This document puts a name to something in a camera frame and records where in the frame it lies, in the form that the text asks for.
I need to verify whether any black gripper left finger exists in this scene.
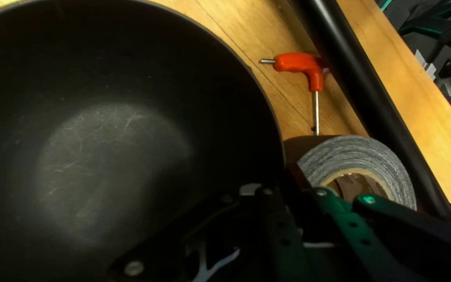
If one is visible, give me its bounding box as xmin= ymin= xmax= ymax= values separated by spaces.
xmin=106 ymin=181 xmax=310 ymax=282

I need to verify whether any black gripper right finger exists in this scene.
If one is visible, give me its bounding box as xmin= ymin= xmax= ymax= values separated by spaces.
xmin=308 ymin=186 xmax=451 ymax=282

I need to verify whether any black bowl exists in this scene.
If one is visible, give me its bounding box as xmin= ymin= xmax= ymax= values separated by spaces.
xmin=0 ymin=0 xmax=285 ymax=282

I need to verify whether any grey duct tape roll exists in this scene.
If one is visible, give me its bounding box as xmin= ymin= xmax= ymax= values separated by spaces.
xmin=282 ymin=133 xmax=420 ymax=213

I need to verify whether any orange handled hex key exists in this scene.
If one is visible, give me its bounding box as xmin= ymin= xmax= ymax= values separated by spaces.
xmin=258 ymin=51 xmax=332 ymax=136

